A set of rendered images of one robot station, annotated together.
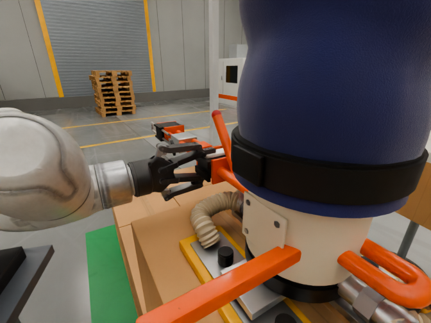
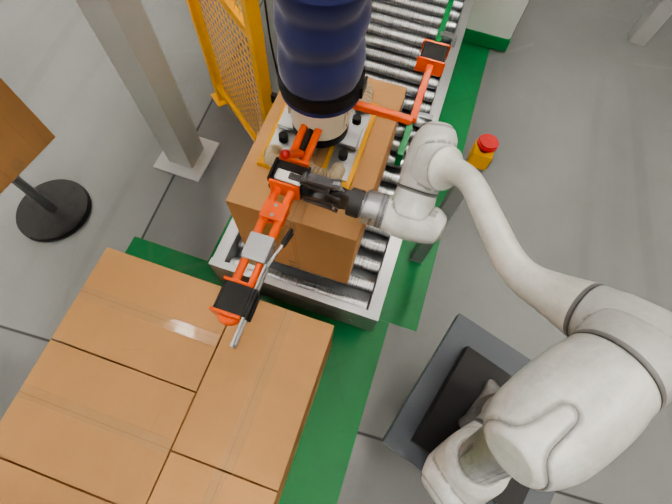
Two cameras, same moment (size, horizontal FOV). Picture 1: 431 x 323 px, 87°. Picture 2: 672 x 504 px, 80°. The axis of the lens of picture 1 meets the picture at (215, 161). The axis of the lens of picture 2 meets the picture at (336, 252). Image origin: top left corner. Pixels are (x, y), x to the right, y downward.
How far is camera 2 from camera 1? 1.18 m
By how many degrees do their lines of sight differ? 84
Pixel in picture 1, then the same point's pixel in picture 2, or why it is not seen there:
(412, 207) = (25, 145)
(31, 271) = (410, 407)
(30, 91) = not seen: outside the picture
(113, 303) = (315, 475)
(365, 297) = not seen: hidden behind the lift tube
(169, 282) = (369, 178)
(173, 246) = not seen: hidden behind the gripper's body
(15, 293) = (425, 386)
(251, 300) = (358, 130)
